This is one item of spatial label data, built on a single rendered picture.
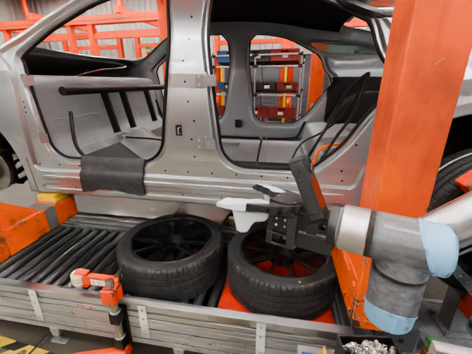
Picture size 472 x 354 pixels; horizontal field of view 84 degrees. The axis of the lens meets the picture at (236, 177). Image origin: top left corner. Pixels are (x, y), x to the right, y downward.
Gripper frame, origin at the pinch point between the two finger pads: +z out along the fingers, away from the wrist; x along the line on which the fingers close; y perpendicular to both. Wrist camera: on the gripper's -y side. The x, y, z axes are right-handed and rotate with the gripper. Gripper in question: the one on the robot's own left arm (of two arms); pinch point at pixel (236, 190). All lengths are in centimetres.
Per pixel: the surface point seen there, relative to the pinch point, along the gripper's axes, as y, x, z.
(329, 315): 86, 88, -14
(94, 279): 72, 26, 93
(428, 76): -29, 47, -32
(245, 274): 66, 67, 27
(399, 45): -37, 49, -24
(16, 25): -244, 400, 1031
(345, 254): 45, 80, -17
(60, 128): 2, 57, 173
